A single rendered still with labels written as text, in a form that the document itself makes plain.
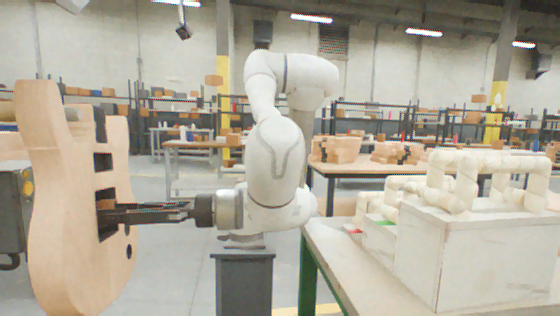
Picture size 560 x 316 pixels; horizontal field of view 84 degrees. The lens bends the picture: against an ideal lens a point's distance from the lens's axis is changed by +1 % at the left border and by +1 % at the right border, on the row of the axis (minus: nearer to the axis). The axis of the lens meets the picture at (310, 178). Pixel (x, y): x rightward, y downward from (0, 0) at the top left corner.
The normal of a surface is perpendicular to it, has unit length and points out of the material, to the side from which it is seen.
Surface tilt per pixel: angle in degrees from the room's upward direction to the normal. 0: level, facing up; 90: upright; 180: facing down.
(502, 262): 90
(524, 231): 90
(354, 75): 90
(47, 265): 83
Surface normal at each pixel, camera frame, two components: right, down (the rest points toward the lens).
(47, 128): 0.22, 0.32
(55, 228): 0.19, -0.30
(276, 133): 0.19, -0.52
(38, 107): 0.22, 0.07
